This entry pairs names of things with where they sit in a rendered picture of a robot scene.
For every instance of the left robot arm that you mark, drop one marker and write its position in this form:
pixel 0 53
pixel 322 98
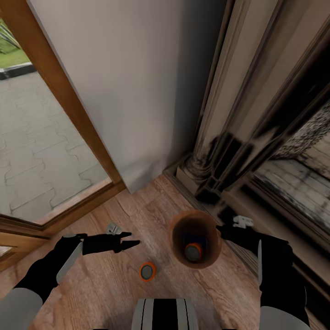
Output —
pixel 20 306

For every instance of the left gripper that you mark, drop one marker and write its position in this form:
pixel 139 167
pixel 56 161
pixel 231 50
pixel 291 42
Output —
pixel 108 242

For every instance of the door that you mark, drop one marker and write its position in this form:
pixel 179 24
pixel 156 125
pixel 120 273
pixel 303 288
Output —
pixel 54 168

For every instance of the wood fireplace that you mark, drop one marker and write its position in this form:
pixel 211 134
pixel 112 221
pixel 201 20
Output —
pixel 262 143

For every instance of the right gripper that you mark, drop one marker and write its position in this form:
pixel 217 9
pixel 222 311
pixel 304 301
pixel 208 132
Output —
pixel 234 234

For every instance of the robot trunk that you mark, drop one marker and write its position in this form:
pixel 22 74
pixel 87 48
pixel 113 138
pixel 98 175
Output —
pixel 165 314

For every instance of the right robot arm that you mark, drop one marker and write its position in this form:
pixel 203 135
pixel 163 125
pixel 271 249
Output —
pixel 284 297

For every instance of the trash can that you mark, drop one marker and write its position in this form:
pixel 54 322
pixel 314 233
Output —
pixel 198 223

